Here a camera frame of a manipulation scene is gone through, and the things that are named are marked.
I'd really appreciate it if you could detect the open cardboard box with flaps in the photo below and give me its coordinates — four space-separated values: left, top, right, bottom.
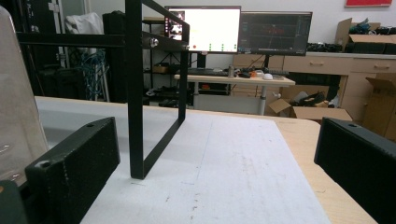
267 91 354 122

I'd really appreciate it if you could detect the cardboard box with black items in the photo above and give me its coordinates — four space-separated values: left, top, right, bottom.
334 18 396 56

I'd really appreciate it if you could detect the black metal frame stand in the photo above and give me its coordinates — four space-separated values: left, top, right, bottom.
16 0 191 180

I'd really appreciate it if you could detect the red wall poster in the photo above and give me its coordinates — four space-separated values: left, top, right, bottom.
345 0 393 7

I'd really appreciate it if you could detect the light wooden desk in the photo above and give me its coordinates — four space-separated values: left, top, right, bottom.
173 73 296 117

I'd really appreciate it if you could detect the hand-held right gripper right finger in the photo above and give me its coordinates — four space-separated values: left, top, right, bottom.
313 117 396 224

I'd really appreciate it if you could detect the clear plastic container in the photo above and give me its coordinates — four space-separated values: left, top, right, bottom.
0 5 50 187

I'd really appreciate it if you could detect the tall cardboard box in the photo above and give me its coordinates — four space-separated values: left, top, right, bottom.
361 73 396 142

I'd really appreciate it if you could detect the black shelf rack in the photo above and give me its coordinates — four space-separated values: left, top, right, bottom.
142 16 200 106

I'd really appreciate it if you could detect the white mat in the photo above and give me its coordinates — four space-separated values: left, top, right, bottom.
36 98 332 224

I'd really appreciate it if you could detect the beige drawer cabinet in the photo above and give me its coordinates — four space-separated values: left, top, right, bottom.
233 51 396 123

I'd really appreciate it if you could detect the black keyboard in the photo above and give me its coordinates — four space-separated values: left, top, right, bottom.
187 68 230 77

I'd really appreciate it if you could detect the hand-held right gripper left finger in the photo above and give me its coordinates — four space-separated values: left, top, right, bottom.
24 116 121 224

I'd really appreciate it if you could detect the bright white monitor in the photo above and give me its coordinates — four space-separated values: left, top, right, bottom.
163 5 242 54

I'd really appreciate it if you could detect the bundle of blue cables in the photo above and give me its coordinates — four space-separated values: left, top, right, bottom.
76 49 110 101

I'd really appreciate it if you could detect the dark screen monitor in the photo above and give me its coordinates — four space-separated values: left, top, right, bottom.
237 11 314 57

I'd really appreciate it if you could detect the white plastic bag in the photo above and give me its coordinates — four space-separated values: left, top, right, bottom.
64 12 105 54

